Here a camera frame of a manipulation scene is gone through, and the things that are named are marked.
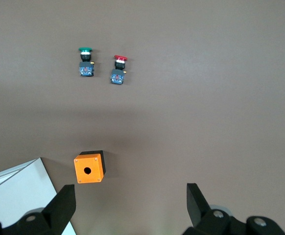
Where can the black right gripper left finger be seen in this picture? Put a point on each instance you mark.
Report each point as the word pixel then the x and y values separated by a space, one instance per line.
pixel 59 213

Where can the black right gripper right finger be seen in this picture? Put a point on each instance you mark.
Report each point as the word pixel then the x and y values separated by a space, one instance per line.
pixel 201 213

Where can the red mushroom push button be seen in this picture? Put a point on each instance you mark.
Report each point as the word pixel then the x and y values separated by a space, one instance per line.
pixel 117 77

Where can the white drawer cabinet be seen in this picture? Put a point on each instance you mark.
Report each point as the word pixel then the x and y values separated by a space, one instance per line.
pixel 15 195

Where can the green mushroom push button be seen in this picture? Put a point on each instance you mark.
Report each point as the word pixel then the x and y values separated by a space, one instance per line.
pixel 86 69

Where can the brown table mat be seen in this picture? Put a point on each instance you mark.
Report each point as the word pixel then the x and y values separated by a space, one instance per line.
pixel 181 98

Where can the orange button enclosure box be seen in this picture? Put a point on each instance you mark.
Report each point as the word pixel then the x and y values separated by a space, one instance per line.
pixel 81 169

